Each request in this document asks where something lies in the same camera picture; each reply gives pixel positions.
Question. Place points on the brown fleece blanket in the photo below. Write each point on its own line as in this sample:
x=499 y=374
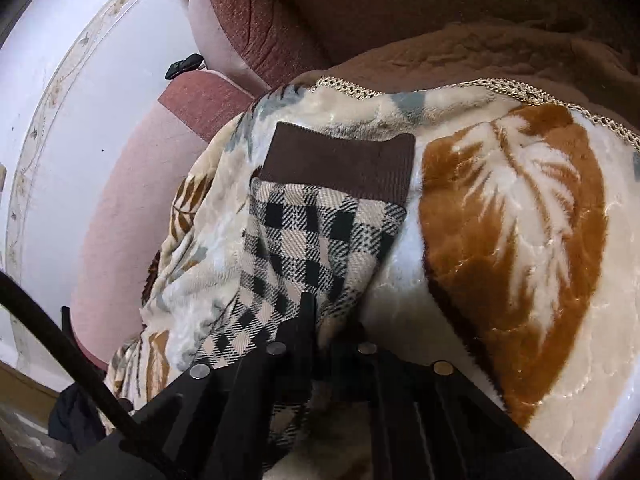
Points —
x=475 y=55

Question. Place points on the cream leaf print blanket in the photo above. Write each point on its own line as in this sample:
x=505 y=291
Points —
x=500 y=260

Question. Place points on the pink maroon sofa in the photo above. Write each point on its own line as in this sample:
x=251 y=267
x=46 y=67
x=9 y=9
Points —
x=130 y=200

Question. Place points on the small black clip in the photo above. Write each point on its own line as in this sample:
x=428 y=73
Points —
x=181 y=66

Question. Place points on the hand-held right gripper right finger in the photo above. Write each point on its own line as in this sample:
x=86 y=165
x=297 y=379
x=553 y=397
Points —
x=360 y=360

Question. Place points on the beige black checked jacket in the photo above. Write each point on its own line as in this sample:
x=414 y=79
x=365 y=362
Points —
x=310 y=240

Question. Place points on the dark navy cloth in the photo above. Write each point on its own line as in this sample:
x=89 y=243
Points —
x=75 y=420

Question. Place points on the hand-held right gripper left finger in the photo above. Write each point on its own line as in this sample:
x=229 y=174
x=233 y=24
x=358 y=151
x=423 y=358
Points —
x=300 y=340

